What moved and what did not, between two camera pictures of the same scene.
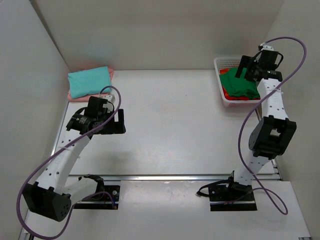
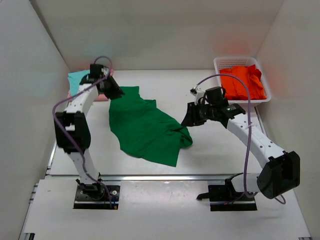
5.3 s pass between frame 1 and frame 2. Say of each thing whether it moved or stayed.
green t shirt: moved
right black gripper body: moved
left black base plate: stayed
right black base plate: stayed
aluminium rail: stayed
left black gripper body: moved
